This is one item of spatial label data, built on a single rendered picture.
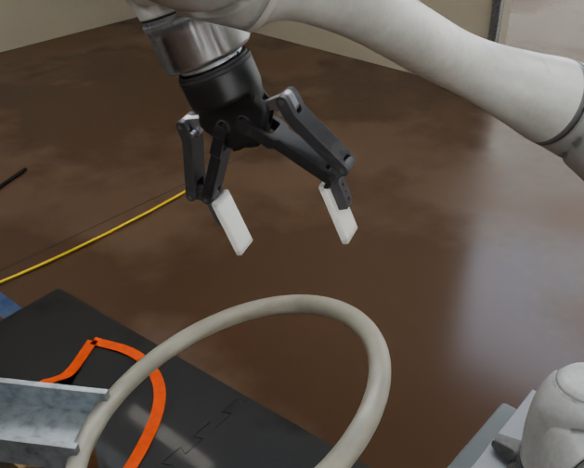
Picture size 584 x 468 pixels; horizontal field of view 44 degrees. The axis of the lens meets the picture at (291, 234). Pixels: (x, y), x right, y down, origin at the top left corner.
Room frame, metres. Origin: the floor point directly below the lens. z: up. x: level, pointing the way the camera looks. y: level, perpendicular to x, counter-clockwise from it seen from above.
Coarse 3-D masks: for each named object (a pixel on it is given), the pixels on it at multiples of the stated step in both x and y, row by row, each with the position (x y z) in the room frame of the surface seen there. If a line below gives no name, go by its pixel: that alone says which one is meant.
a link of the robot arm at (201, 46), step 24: (144, 24) 0.65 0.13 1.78; (168, 24) 0.64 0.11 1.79; (192, 24) 0.64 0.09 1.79; (216, 24) 0.64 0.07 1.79; (168, 48) 0.64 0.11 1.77; (192, 48) 0.63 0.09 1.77; (216, 48) 0.64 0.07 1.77; (240, 48) 0.67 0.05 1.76; (168, 72) 0.65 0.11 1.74; (192, 72) 0.65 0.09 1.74
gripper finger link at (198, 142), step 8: (192, 112) 0.71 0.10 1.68; (184, 120) 0.69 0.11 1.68; (176, 128) 0.69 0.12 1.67; (184, 128) 0.69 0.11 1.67; (184, 136) 0.69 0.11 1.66; (200, 136) 0.70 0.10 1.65; (184, 144) 0.69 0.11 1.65; (192, 144) 0.69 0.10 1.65; (200, 144) 0.70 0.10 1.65; (184, 152) 0.69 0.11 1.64; (192, 152) 0.69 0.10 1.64; (200, 152) 0.70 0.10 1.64; (184, 160) 0.69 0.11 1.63; (192, 160) 0.69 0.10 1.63; (200, 160) 0.70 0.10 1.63; (184, 168) 0.69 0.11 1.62; (192, 168) 0.69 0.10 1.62; (200, 168) 0.70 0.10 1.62; (192, 176) 0.69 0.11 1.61; (200, 176) 0.70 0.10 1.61; (192, 184) 0.69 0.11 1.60; (192, 192) 0.69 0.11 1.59; (192, 200) 0.69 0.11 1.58
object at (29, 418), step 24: (0, 384) 0.85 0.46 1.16; (24, 384) 0.84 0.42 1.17; (48, 384) 0.84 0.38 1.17; (0, 408) 0.84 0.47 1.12; (24, 408) 0.84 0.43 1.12; (48, 408) 0.84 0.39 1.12; (72, 408) 0.83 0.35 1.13; (0, 432) 0.79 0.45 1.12; (24, 432) 0.79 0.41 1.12; (48, 432) 0.78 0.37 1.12; (72, 432) 0.78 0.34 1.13; (0, 456) 0.73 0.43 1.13; (24, 456) 0.73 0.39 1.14; (48, 456) 0.72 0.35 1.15
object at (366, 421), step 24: (240, 312) 0.95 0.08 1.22; (264, 312) 0.94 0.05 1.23; (288, 312) 0.93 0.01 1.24; (312, 312) 0.90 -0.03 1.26; (336, 312) 0.86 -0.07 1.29; (360, 312) 0.84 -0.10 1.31; (192, 336) 0.94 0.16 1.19; (360, 336) 0.79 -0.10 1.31; (144, 360) 0.90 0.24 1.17; (384, 360) 0.72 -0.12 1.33; (120, 384) 0.85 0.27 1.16; (384, 384) 0.68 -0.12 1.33; (96, 408) 0.81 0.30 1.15; (360, 408) 0.64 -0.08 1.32; (384, 408) 0.65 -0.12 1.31; (96, 432) 0.76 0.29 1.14; (360, 432) 0.60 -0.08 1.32; (72, 456) 0.71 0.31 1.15; (336, 456) 0.57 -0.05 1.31
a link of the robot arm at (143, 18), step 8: (128, 0) 0.64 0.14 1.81; (136, 0) 0.63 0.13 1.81; (144, 0) 0.62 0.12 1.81; (136, 8) 0.65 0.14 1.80; (144, 8) 0.64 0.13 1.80; (152, 8) 0.64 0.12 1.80; (160, 8) 0.64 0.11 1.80; (168, 8) 0.64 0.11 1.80; (136, 16) 0.67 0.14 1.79; (144, 16) 0.65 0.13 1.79; (152, 16) 0.64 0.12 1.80; (160, 16) 0.64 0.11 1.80
